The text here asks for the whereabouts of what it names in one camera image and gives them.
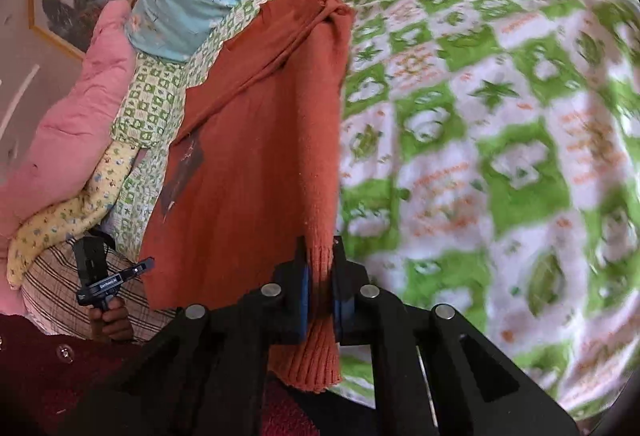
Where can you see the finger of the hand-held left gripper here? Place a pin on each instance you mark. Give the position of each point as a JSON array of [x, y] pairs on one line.
[[140, 266]]

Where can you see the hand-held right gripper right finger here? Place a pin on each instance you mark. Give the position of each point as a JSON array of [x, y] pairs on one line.
[[343, 316]]

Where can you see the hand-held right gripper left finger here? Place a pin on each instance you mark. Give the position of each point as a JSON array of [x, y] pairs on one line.
[[302, 303]]

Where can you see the orange knitted sweater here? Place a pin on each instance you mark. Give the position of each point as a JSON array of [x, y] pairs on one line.
[[250, 166]]

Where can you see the person's left hand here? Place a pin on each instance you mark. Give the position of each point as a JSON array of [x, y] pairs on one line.
[[115, 321]]

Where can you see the brown plaid pillow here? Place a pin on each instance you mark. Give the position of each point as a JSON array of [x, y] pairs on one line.
[[50, 288]]

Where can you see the yellow floral cloth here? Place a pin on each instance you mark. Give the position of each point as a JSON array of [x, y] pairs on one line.
[[50, 226]]

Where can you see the person's maroon cardigan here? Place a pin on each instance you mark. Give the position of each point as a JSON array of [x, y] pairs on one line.
[[45, 381]]

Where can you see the pink quilt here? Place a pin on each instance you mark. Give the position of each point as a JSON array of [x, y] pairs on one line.
[[65, 126]]

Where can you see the green checkered bed sheet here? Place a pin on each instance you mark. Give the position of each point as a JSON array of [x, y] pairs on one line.
[[450, 141]]

